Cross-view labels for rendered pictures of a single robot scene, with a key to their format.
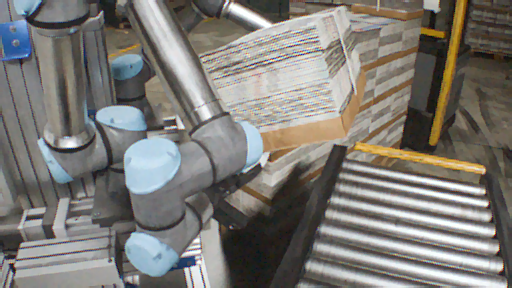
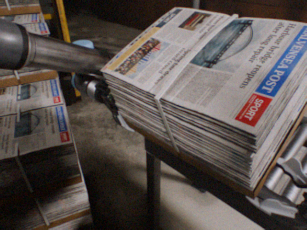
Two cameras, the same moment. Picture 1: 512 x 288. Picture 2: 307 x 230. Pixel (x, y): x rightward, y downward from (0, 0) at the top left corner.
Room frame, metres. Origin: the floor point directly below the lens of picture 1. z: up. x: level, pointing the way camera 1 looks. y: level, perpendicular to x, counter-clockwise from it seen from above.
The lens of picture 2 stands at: (0.78, 0.43, 1.39)
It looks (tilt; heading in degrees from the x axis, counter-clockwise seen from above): 34 degrees down; 292
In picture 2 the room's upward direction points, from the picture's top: straight up
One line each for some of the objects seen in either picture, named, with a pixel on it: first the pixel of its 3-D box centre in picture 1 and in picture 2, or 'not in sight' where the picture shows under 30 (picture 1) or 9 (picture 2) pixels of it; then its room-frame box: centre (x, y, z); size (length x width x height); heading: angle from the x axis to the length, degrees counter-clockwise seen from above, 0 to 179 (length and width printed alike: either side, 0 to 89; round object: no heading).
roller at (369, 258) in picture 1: (408, 268); (287, 154); (0.55, -0.35, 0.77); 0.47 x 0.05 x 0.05; 68
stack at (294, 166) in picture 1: (314, 141); (41, 144); (1.84, -0.35, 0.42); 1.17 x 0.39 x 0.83; 135
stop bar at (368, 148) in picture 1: (419, 157); not in sight; (0.99, -0.54, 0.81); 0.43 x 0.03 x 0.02; 68
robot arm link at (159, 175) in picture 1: (165, 178); not in sight; (0.43, 0.12, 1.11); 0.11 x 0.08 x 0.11; 133
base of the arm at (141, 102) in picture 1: (132, 105); not in sight; (1.29, 0.46, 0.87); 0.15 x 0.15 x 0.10
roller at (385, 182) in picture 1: (412, 190); not in sight; (0.86, -0.47, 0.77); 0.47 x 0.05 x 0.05; 68
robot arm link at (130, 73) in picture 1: (129, 75); not in sight; (1.29, 0.46, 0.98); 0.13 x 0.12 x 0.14; 169
